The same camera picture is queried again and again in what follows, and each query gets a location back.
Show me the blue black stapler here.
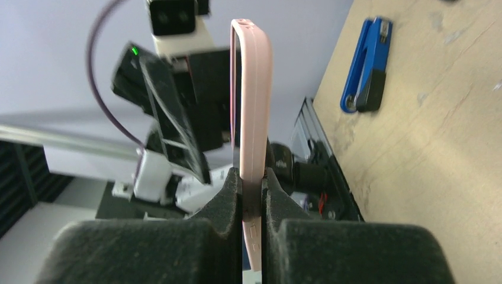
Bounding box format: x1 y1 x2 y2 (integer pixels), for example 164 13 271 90
340 17 393 114

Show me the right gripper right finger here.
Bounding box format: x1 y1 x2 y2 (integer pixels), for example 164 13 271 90
262 172 455 283

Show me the pink phone case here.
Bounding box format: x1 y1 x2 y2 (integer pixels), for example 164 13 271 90
230 19 273 271

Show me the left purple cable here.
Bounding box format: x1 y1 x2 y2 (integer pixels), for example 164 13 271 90
85 0 147 150

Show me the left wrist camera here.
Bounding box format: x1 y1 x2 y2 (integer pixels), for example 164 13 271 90
146 0 214 58

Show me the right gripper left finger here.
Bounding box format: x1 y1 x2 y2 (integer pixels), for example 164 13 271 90
35 168 242 283

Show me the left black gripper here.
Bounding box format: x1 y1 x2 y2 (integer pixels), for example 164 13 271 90
111 42 230 185

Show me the black smartphone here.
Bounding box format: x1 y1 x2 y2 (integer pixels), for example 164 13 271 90
233 36 241 169

